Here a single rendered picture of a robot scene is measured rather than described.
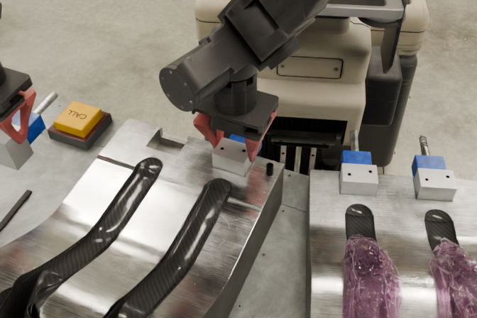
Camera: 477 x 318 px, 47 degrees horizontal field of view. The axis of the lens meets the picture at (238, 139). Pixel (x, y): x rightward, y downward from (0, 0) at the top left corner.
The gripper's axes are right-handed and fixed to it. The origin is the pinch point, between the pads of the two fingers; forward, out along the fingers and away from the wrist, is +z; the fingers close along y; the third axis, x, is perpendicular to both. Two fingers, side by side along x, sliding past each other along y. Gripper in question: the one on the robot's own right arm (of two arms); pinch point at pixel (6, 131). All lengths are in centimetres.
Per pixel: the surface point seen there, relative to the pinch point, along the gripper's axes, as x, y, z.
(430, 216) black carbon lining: 16, 57, 10
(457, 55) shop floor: 183, 60, 99
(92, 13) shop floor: 151, -112, 98
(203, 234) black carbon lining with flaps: -0.7, 30.3, 6.7
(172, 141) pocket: 13.5, 17.8, 7.9
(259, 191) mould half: 8.2, 34.5, 6.0
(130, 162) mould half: 6.0, 15.3, 6.0
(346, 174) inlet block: 16.6, 44.5, 6.9
